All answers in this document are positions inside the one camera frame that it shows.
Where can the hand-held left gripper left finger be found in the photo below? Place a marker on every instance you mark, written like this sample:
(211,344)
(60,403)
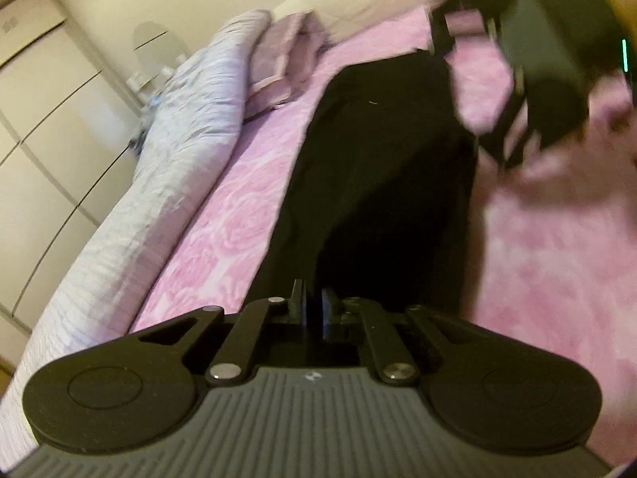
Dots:
(298,304)

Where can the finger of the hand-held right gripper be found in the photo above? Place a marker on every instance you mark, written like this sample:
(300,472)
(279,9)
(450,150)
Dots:
(440,35)
(507,139)

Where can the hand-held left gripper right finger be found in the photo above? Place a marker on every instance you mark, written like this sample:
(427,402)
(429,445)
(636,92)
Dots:
(329,309)

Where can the black pants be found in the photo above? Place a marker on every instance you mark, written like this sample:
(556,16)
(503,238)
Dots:
(378,174)

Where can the pink striped pillow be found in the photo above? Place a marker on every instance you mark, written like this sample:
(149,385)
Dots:
(308,55)
(271,67)

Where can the pink floral bed sheet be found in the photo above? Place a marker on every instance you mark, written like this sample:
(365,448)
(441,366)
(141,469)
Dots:
(547,269)

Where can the light blue quilt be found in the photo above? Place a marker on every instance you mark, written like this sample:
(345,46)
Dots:
(149,199)

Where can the cream wardrobe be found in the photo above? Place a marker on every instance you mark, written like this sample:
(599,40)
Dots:
(54,124)

